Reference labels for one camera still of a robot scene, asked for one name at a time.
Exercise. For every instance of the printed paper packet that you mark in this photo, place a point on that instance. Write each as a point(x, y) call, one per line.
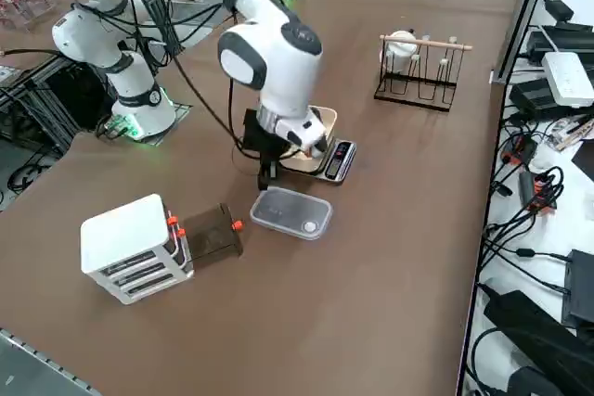
point(575, 129)

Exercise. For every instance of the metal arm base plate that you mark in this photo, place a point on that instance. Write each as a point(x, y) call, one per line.
point(178, 113)

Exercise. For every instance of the black device red buttons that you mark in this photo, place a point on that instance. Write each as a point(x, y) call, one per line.
point(520, 150)

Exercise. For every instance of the black power adapter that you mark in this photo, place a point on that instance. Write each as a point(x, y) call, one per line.
point(580, 289)
point(559, 8)

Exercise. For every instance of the black adapter orange plugs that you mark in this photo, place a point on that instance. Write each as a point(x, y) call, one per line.
point(533, 192)

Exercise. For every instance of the aluminium frame rail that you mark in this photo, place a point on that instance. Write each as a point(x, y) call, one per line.
point(37, 359)

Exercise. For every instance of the white table edge bracket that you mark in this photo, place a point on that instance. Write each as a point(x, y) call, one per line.
point(499, 78)

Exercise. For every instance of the black folded stand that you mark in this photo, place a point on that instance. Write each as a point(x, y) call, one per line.
point(543, 335)

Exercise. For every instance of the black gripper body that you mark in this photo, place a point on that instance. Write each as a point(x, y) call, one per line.
point(262, 145)

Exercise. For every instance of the grey power adapter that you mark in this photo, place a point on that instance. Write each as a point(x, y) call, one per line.
point(536, 99)

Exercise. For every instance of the black metal frame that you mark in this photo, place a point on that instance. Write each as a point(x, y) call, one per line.
point(42, 90)

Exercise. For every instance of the cream plastic tray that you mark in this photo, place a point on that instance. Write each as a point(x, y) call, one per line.
point(301, 165)

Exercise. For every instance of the white digital kitchen scale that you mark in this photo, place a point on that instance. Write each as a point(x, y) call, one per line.
point(341, 155)

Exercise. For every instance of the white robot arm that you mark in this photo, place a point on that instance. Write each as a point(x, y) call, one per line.
point(287, 71)

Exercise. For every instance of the translucent container lid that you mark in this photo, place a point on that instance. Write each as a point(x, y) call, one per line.
point(287, 210)

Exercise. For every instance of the black flat device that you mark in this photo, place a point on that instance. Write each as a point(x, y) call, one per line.
point(564, 39)

